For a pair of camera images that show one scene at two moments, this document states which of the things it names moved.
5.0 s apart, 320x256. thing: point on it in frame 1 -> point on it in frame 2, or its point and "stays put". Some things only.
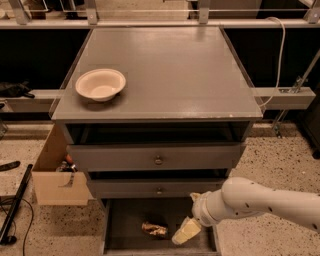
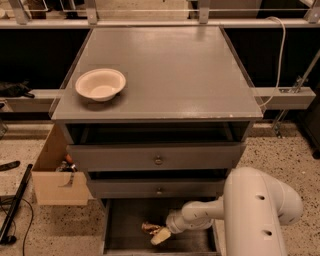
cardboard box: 58,188 stays put
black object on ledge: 12,90 stays put
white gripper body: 199,208 -> 174,223
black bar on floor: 4,238 stays put
